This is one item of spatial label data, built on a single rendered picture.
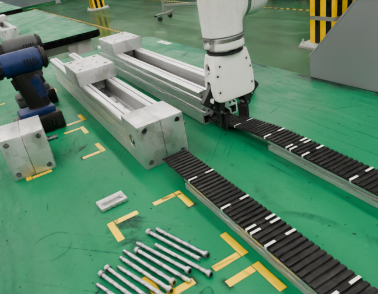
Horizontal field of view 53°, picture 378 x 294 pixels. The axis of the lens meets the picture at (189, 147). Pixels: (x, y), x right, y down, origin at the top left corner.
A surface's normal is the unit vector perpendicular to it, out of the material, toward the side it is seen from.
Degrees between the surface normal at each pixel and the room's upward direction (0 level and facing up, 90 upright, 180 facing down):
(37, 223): 0
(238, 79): 89
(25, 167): 90
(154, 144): 90
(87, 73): 90
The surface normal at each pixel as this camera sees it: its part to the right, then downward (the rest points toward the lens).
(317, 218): -0.16, -0.87
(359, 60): -0.84, 0.37
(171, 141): 0.48, 0.34
